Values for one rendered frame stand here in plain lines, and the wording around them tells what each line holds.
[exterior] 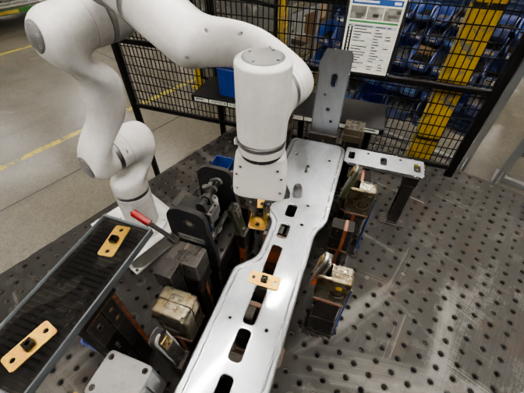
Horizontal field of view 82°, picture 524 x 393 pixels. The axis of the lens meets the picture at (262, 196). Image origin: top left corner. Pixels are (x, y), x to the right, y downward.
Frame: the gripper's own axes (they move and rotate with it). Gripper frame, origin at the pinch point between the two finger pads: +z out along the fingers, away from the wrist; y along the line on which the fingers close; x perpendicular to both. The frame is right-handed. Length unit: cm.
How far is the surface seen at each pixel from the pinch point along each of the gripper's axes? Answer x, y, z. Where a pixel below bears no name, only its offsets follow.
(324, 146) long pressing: 58, 16, 26
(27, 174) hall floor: 113, -221, 132
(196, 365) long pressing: -26.3, -9.0, 25.1
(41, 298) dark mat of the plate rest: -23.4, -39.8, 9.8
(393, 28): 93, 36, -8
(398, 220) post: 50, 54, 54
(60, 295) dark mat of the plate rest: -22.2, -36.6, 9.8
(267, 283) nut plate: -4.6, 3.0, 24.8
